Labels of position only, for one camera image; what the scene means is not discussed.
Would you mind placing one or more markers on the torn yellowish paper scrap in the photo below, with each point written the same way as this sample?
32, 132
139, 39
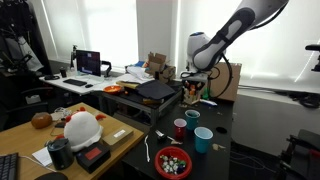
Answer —
216, 146

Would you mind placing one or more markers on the white paper pile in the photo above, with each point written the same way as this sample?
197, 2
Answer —
138, 73

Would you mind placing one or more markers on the small black clip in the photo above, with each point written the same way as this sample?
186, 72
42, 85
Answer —
160, 134

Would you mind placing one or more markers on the black curved stand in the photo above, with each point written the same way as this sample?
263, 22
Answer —
108, 66

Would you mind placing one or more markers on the black mug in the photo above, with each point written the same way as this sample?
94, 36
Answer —
63, 73

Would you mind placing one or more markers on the dark plastic bin lid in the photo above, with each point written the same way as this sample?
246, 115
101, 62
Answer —
153, 90

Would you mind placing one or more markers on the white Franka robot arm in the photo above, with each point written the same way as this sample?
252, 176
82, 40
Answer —
233, 26

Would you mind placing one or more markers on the dark slim desk stand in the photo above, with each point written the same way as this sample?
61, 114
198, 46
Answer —
73, 58

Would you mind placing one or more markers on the black computer mouse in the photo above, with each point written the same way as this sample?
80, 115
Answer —
89, 86

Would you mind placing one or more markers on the black cylinder speaker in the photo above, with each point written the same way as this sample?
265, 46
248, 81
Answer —
61, 155

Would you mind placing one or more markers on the orange bowl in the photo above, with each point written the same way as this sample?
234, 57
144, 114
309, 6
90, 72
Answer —
113, 89

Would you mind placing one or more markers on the clear plastic container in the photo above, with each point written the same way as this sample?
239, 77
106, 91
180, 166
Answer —
63, 111

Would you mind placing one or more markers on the black headset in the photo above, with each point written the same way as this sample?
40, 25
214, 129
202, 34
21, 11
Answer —
51, 77

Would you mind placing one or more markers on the purple toy piece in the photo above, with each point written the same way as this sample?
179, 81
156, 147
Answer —
180, 169

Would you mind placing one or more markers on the small brown cardboard box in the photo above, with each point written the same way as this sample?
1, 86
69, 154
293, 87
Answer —
116, 138

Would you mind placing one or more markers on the white plastic spoon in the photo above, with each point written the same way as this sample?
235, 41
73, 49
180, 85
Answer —
175, 141

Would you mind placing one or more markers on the large cardboard box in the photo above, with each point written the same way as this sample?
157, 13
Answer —
235, 83

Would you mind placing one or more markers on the black rounded object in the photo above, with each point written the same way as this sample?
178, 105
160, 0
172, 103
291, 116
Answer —
51, 176

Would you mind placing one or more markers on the computer monitor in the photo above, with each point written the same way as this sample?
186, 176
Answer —
88, 62

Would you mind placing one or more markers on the red plastic bowl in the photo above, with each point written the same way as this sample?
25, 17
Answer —
159, 171

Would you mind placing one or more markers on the green plastic ball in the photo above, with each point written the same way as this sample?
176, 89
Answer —
182, 163

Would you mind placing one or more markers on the metal frame table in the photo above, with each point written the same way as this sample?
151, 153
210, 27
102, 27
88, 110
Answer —
140, 104

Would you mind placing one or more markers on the black office chair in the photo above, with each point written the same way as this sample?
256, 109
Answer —
10, 113

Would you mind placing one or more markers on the brown ball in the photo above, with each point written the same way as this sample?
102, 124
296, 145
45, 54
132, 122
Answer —
41, 120

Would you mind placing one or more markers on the open cardboard box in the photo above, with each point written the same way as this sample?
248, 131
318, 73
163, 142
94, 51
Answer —
156, 61

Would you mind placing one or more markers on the wooden desk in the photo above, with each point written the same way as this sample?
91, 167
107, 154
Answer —
20, 140

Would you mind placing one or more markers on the black wallet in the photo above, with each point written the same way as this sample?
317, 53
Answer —
60, 124

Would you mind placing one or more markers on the red plastic cup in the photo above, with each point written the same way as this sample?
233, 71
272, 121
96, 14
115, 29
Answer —
180, 131

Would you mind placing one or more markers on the tan flat book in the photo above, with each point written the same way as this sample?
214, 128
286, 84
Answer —
128, 85

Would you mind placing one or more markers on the black keyboard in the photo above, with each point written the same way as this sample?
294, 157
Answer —
8, 166
75, 82

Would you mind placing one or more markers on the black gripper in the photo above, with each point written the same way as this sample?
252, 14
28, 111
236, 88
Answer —
194, 83

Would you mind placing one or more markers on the white blue flat object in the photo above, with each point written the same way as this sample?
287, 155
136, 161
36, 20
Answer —
208, 102

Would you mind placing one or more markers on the black box red label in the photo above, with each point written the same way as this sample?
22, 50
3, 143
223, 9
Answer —
85, 163

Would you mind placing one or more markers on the white paper sheet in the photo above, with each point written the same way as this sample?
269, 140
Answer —
41, 156

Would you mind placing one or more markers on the small green bottle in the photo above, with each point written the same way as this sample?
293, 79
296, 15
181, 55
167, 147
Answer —
205, 95

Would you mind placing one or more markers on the white plush chicken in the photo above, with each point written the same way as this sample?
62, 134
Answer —
81, 130

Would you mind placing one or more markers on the white desk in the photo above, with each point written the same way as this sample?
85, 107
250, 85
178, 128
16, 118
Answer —
100, 85

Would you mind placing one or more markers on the white tissue box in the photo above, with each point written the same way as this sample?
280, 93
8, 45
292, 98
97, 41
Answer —
33, 100

